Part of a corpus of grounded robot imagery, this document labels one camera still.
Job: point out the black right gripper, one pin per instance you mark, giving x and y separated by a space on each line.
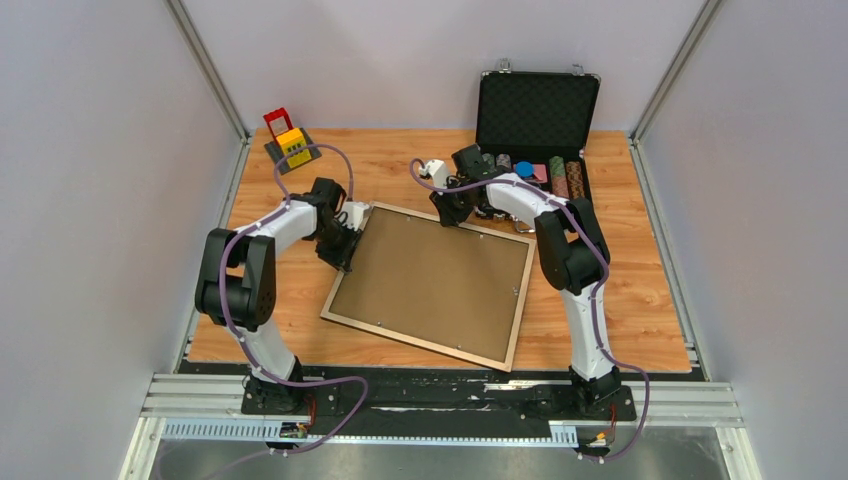
449 217

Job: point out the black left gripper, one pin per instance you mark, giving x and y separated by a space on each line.
341 259

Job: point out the brown backing board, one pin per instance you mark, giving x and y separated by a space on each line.
430 285

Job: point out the wooden picture frame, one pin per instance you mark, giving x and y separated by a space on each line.
331 311

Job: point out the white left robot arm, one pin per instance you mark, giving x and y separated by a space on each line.
237 289

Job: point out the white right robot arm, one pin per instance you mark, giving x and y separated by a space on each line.
572 251

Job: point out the yellow red toy block house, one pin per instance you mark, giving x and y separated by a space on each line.
290 147

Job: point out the black poker chip case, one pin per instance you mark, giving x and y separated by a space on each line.
543 118

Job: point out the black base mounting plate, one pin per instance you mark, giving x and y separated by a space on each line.
452 403

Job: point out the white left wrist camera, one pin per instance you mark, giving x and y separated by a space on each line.
353 214

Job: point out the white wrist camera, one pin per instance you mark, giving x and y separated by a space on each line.
353 214
435 170

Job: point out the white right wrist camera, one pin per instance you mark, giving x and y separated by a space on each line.
435 170

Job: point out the aluminium front rail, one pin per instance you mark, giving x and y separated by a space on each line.
205 403

